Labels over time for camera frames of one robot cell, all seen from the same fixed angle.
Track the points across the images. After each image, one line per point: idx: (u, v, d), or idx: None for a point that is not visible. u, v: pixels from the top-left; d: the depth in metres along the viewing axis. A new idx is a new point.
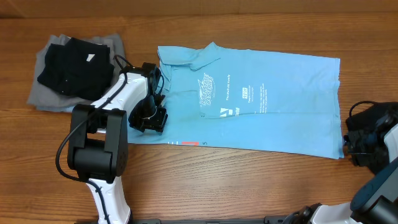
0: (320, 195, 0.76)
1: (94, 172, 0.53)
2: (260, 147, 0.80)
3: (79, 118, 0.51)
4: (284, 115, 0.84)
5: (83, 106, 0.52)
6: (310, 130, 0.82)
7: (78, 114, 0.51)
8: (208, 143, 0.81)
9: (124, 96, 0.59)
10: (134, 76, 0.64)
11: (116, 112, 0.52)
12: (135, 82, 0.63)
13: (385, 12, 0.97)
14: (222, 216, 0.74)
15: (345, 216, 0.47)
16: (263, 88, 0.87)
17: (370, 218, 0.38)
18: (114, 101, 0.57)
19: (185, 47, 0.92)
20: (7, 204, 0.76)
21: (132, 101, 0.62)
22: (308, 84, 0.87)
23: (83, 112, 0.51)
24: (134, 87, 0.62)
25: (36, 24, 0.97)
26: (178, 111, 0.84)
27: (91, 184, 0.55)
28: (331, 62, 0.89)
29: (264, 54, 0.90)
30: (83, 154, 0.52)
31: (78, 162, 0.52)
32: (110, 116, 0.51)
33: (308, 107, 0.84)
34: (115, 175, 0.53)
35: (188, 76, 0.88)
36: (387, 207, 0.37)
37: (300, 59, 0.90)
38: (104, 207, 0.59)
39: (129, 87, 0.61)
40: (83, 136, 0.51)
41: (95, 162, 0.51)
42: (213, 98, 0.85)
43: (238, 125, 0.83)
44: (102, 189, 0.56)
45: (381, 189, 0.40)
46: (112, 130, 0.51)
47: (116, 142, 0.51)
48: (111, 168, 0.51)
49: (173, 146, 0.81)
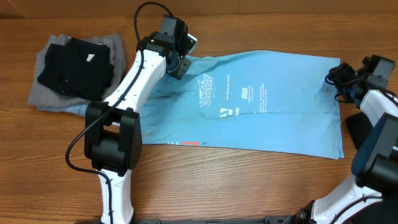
0: (320, 195, 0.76)
1: (109, 163, 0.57)
2: (260, 147, 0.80)
3: (92, 116, 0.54)
4: (284, 115, 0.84)
5: (97, 105, 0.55)
6: (309, 130, 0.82)
7: (91, 112, 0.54)
8: (207, 144, 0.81)
9: (138, 91, 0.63)
10: (150, 59, 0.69)
11: (130, 114, 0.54)
12: (151, 65, 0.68)
13: (385, 11, 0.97)
14: (222, 216, 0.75)
15: (348, 190, 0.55)
16: (263, 88, 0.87)
17: (372, 175, 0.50)
18: (127, 97, 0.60)
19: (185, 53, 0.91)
20: (8, 205, 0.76)
21: (146, 89, 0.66)
22: (308, 85, 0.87)
23: (97, 110, 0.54)
24: (150, 70, 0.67)
25: (35, 24, 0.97)
26: (178, 111, 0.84)
27: (102, 175, 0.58)
28: (331, 62, 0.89)
29: (265, 53, 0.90)
30: (99, 148, 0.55)
31: (94, 155, 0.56)
32: (124, 117, 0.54)
33: (308, 107, 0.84)
34: (127, 168, 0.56)
35: (186, 75, 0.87)
36: (382, 165, 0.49)
37: (299, 59, 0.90)
38: (109, 201, 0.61)
39: (144, 72, 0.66)
40: (97, 132, 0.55)
41: (111, 155, 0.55)
42: (213, 98, 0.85)
43: (238, 125, 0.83)
44: (112, 182, 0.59)
45: (375, 149, 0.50)
46: (124, 130, 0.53)
47: (129, 142, 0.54)
48: (124, 163, 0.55)
49: (173, 145, 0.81)
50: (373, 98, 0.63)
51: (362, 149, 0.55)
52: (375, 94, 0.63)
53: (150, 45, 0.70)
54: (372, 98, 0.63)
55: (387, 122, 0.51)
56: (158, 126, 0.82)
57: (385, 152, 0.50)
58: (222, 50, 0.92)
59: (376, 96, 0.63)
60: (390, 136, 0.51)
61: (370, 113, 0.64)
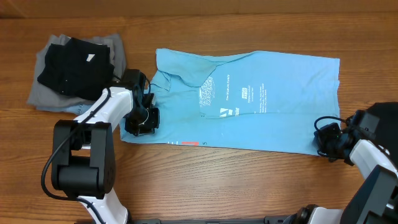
0: (320, 195, 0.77)
1: (83, 191, 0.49)
2: (260, 147, 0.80)
3: (61, 135, 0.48)
4: (284, 115, 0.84)
5: (64, 122, 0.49)
6: (308, 130, 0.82)
7: (60, 132, 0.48)
8: (206, 144, 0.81)
9: (107, 111, 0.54)
10: (118, 91, 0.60)
11: (99, 126, 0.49)
12: (119, 95, 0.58)
13: (385, 12, 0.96)
14: (222, 216, 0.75)
15: None
16: (263, 88, 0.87)
17: None
18: (97, 114, 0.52)
19: (185, 54, 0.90)
20: (9, 204, 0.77)
21: (117, 114, 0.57)
22: (307, 85, 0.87)
23: (66, 129, 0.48)
24: (117, 98, 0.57)
25: (35, 23, 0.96)
26: (176, 111, 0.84)
27: (81, 200, 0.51)
28: (330, 63, 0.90)
29: (265, 55, 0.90)
30: (67, 173, 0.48)
31: (64, 182, 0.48)
32: (95, 129, 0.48)
33: (308, 109, 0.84)
34: (104, 191, 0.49)
35: (186, 76, 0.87)
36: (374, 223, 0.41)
37: (299, 59, 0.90)
38: (99, 219, 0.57)
39: (112, 101, 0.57)
40: (67, 154, 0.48)
41: (82, 180, 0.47)
42: (212, 98, 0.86)
43: (238, 125, 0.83)
44: (94, 203, 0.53)
45: (367, 205, 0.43)
46: (96, 143, 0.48)
47: (102, 157, 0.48)
48: (98, 186, 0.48)
49: (173, 145, 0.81)
50: (364, 149, 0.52)
51: (354, 200, 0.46)
52: (365, 142, 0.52)
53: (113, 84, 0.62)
54: (364, 149, 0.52)
55: (380, 175, 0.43)
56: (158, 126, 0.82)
57: (378, 210, 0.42)
58: (221, 50, 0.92)
59: (368, 147, 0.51)
60: (385, 191, 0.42)
61: (361, 165, 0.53)
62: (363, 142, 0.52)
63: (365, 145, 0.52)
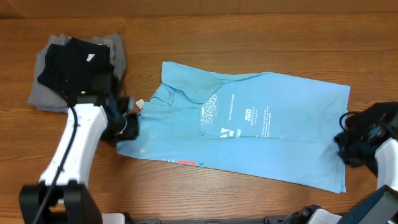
0: (319, 195, 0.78)
1: None
2: (258, 173, 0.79)
3: (31, 204, 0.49)
4: (288, 142, 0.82)
5: (32, 190, 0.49)
6: (308, 157, 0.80)
7: (30, 201, 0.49)
8: (203, 164, 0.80)
9: (77, 155, 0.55)
10: (86, 112, 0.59)
11: (70, 188, 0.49)
12: (87, 119, 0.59)
13: (385, 11, 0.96)
14: (222, 216, 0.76)
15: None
16: (267, 111, 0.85)
17: None
18: (67, 166, 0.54)
19: (190, 68, 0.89)
20: (8, 205, 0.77)
21: (89, 148, 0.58)
22: (314, 111, 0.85)
23: (34, 198, 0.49)
24: (86, 127, 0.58)
25: (35, 23, 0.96)
26: (175, 129, 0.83)
27: None
28: (340, 90, 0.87)
29: (273, 75, 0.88)
30: None
31: None
32: (66, 194, 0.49)
33: (311, 136, 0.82)
34: None
35: (189, 92, 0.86)
36: None
37: (308, 83, 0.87)
38: None
39: (81, 132, 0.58)
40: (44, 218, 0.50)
41: None
42: (214, 117, 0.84)
43: (237, 149, 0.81)
44: None
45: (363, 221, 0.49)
46: (70, 209, 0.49)
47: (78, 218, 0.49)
48: None
49: (169, 165, 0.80)
50: (390, 151, 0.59)
51: (351, 211, 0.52)
52: (393, 144, 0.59)
53: (80, 96, 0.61)
54: (388, 153, 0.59)
55: (384, 196, 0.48)
56: (157, 141, 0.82)
57: None
58: (221, 50, 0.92)
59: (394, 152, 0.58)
60: (384, 213, 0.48)
61: (381, 166, 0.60)
62: (392, 144, 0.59)
63: (393, 148, 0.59)
